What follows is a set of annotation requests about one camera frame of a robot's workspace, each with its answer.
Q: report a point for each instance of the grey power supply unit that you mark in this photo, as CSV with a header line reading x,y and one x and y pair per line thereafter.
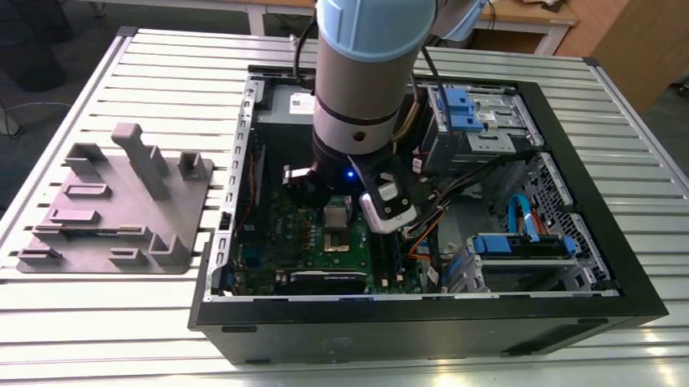
x,y
280,141

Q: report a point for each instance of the wooden desk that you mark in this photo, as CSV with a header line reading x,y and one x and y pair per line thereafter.
x,y
539,16

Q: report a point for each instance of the CPU socket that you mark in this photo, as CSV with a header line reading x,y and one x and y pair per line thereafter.
x,y
340,242

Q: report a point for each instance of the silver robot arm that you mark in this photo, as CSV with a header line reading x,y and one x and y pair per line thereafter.
x,y
361,80

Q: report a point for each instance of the grey parts rack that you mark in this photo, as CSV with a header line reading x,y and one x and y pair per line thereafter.
x,y
135,225

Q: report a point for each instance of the black chair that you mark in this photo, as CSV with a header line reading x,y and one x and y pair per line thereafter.
x,y
33,48

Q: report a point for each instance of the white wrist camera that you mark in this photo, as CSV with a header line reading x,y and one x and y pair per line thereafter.
x,y
372,213

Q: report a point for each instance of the brown wooden cabinet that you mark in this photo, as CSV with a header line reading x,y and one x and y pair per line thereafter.
x,y
635,48

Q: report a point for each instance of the black PC case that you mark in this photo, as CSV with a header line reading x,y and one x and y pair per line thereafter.
x,y
377,338

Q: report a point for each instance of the black RAM slot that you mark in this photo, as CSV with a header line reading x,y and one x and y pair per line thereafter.
x,y
384,258

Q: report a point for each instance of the silver disk bay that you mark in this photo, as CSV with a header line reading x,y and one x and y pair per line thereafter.
x,y
528,263

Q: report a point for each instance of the black graphics card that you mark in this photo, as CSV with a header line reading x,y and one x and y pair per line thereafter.
x,y
324,282

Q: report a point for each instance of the blue drive carrier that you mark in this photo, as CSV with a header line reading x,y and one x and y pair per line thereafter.
x,y
463,109

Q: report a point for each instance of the silver CPU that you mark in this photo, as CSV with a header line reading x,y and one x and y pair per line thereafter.
x,y
337,215

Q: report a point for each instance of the silver drive cage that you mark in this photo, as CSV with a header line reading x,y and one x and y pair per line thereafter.
x,y
485,149

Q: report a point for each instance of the green motherboard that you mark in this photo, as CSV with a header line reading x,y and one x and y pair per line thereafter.
x,y
290,250

